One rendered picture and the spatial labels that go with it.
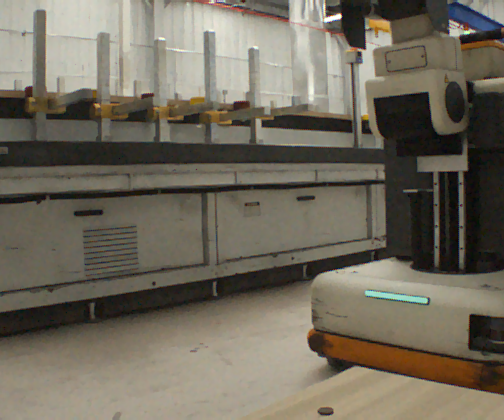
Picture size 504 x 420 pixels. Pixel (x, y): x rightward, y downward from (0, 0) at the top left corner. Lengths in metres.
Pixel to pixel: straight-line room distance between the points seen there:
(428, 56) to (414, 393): 1.25
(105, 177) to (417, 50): 1.19
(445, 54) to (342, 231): 2.07
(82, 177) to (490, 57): 1.39
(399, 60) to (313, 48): 6.20
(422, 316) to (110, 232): 1.39
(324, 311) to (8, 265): 1.19
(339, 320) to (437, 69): 0.70
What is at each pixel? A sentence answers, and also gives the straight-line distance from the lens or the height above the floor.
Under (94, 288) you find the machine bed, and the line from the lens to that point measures 2.34.
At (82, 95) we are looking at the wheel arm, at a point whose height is 0.82.
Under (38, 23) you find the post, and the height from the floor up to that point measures 1.10.
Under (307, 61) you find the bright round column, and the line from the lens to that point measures 7.66.
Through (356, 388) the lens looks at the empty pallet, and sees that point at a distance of 0.29.
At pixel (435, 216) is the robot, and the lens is 1.69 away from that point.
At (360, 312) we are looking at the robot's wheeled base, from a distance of 1.53.
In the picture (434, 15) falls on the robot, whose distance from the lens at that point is 1.41.
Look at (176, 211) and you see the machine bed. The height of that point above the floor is 0.42.
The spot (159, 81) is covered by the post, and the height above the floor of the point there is 0.93.
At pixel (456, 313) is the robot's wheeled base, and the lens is 1.38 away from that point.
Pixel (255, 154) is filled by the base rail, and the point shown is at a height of 0.65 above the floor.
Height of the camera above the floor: 0.55
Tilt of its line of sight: 3 degrees down
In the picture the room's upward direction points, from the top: 2 degrees counter-clockwise
